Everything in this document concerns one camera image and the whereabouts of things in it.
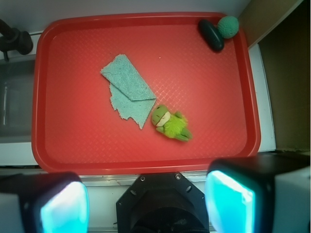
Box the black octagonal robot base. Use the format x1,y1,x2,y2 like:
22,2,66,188
116,172,209,233

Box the clear plastic bin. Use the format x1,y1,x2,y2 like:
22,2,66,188
0,55,35,143

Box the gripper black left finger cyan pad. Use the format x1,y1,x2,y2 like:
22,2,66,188
0,172,89,233

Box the red plastic tray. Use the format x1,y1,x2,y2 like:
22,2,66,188
32,12,260,175

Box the dark green oval stone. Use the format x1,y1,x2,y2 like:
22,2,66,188
198,19,225,52

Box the black clamp mount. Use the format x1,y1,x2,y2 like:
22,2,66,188
0,19,34,62

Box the teal folded cloth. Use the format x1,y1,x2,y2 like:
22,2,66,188
101,54,156,129

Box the green crocheted ball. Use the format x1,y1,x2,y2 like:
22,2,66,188
217,16,239,39

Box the brown cardboard box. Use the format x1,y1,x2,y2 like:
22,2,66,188
239,0,311,154

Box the green plush frog toy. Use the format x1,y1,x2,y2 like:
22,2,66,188
151,105,193,142

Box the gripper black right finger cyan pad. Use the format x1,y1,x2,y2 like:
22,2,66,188
205,155,311,233

